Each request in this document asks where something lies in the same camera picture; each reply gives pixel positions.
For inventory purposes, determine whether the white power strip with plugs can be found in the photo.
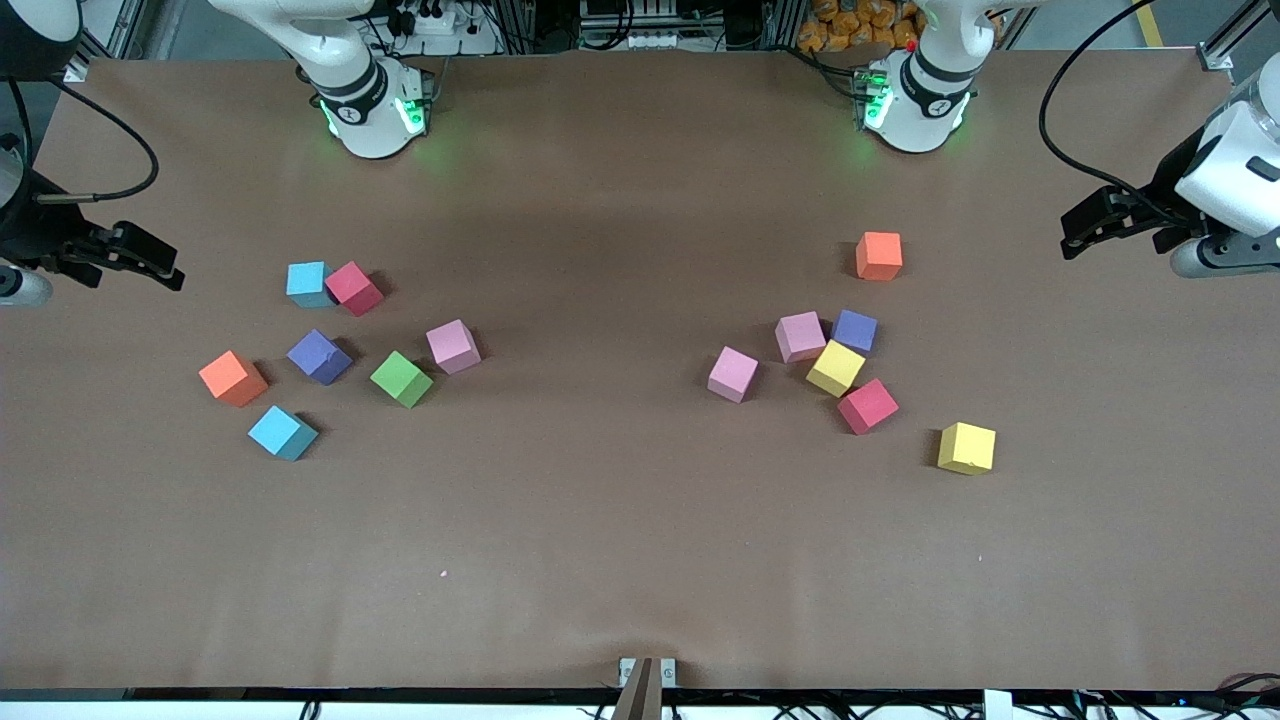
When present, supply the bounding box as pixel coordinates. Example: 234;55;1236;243
385;0;501;56

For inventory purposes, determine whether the yellow foam cube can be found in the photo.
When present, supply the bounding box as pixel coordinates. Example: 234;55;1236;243
806;339;867;398
937;421;997;476

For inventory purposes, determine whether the green foam cube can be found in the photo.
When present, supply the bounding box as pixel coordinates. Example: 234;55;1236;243
369;349;435;410

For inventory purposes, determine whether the aluminium frame profile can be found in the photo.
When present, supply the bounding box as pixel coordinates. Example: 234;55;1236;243
1198;0;1280;73
62;0;151;83

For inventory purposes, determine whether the purple foam cube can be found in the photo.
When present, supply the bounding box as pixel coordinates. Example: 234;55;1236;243
831;308;880;357
286;328;354;387

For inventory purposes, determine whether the bag of orange items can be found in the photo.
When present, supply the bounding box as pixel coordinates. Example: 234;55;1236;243
797;0;926;53

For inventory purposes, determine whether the grey camera pole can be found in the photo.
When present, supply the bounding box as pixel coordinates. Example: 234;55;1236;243
610;657;666;720

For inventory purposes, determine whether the metal bracket plate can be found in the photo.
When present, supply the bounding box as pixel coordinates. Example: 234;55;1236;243
618;657;677;689

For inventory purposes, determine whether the cyan foam cube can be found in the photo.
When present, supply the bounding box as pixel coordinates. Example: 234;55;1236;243
286;261;336;309
247;404;320;462

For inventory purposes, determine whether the red foam cube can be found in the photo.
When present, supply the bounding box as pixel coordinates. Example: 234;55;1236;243
837;378;900;436
325;261;385;318

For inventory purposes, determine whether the aluminium frame post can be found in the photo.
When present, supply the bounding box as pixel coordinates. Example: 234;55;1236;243
500;0;546;51
765;0;809;51

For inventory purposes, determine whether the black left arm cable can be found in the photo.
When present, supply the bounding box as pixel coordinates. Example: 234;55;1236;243
1038;0;1191;226

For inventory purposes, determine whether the orange foam cube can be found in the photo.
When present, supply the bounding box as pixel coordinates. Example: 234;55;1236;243
198;349;269;409
855;231;904;282

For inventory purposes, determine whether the white table frame rail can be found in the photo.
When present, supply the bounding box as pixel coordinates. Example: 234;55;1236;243
0;688;1280;720

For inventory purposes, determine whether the pink foam cube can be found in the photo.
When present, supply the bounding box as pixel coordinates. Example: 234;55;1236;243
425;318;483;376
707;345;760;405
774;311;828;364

